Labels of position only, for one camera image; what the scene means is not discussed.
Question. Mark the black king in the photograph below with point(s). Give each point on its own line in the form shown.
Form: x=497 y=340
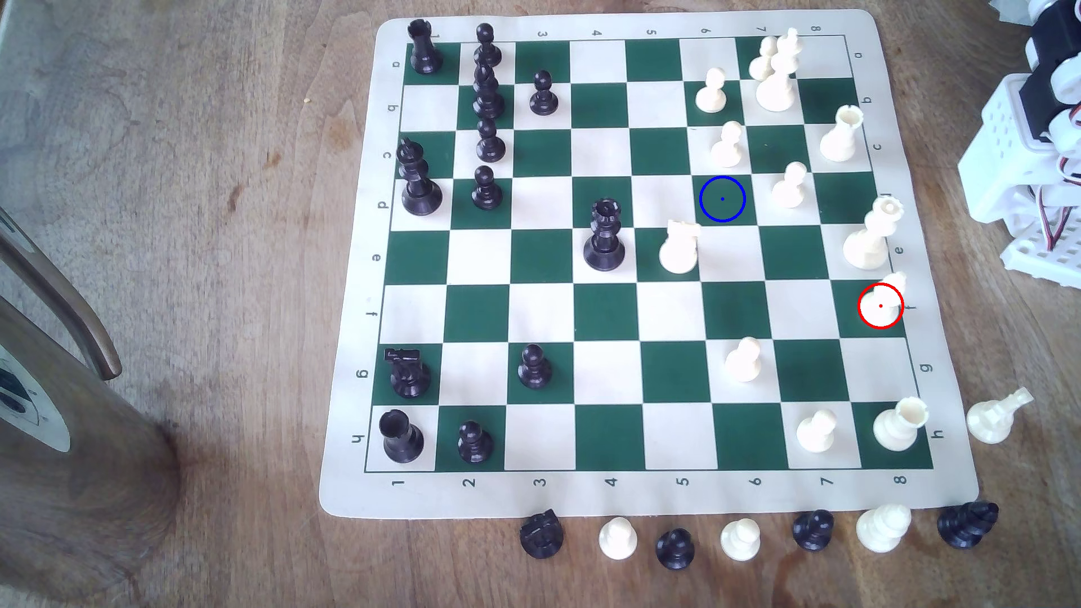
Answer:
x=419 y=190

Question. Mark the white queen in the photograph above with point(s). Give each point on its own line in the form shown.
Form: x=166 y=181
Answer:
x=867 y=245

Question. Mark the green white chess mat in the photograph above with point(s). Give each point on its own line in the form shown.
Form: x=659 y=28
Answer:
x=608 y=317

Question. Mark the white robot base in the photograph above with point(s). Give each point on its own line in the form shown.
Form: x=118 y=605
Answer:
x=1001 y=169

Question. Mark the white bishop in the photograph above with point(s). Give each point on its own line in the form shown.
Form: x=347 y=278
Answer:
x=881 y=530
x=992 y=420

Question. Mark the black knight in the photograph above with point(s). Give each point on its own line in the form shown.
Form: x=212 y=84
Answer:
x=541 y=536
x=410 y=378

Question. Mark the black pawn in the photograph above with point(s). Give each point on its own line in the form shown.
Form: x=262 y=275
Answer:
x=535 y=371
x=486 y=192
x=543 y=97
x=490 y=145
x=675 y=550
x=812 y=532
x=486 y=49
x=475 y=446

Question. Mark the rounded brown wooden body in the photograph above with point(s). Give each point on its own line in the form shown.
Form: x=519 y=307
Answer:
x=93 y=490

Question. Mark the white knight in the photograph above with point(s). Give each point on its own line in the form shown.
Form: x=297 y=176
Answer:
x=678 y=252

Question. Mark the white king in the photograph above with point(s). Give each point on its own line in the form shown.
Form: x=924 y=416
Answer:
x=777 y=89

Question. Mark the white pawn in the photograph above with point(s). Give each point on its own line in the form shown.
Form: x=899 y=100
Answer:
x=763 y=61
x=815 y=434
x=740 y=542
x=882 y=302
x=726 y=150
x=743 y=363
x=617 y=540
x=789 y=191
x=711 y=95

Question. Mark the black rook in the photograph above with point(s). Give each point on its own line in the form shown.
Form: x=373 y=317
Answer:
x=425 y=51
x=401 y=441

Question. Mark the white rook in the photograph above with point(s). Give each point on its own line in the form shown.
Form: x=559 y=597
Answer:
x=895 y=429
x=840 y=139

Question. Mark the black bishop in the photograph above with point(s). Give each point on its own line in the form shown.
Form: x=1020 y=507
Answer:
x=487 y=97
x=965 y=523

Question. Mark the black queen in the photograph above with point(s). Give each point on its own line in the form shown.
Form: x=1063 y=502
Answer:
x=605 y=245

